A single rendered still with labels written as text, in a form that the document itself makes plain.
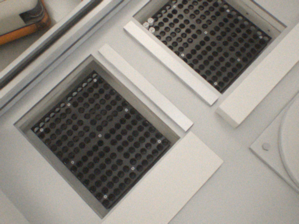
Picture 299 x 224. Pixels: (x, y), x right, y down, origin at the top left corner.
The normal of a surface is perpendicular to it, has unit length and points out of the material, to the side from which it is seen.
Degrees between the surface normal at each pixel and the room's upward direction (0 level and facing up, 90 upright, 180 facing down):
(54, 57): 90
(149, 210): 0
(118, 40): 0
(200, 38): 0
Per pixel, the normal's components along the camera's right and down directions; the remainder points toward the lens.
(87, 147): -0.02, -0.25
